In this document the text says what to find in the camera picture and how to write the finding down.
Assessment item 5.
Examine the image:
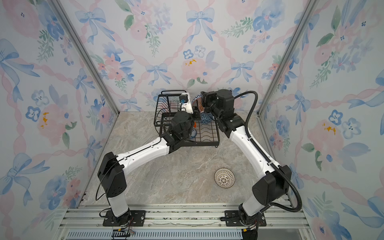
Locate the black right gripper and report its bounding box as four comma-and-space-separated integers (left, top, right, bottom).
201, 91, 224, 124

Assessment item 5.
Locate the blue geometric patterned bowl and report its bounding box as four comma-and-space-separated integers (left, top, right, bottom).
200, 112, 215, 125

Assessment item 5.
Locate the black wire dish rack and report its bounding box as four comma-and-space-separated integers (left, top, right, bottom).
154, 90, 220, 147

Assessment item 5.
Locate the white brown lattice bowl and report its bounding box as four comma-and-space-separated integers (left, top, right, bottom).
214, 168, 235, 189

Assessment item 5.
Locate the red patterned ceramic bowl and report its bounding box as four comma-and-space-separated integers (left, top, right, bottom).
192, 94, 204, 113

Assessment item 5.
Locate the blue floral ceramic bowl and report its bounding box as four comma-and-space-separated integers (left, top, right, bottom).
190, 128, 197, 140

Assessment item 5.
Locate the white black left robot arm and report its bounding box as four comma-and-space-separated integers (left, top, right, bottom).
98, 111, 195, 218

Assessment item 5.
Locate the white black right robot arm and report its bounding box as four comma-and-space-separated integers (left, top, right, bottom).
201, 90, 300, 226

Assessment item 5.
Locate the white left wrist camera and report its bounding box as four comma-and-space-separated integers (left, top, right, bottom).
179, 93, 193, 114

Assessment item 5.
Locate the black corrugated cable conduit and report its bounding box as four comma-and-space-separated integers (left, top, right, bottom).
233, 90, 303, 213

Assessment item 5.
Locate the right aluminium corner post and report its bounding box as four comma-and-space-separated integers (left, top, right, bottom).
257, 0, 318, 118

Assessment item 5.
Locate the aluminium corner post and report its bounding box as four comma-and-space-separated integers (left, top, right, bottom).
48, 0, 120, 115
257, 0, 318, 118

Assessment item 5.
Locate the aluminium front rail frame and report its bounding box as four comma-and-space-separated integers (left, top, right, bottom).
53, 201, 315, 240

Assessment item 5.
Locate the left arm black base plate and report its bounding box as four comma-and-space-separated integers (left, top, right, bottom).
103, 210, 146, 227

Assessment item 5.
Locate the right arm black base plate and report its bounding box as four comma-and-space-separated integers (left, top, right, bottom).
220, 210, 267, 227

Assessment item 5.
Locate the left aluminium corner post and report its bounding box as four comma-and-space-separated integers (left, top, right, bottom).
48, 0, 120, 115

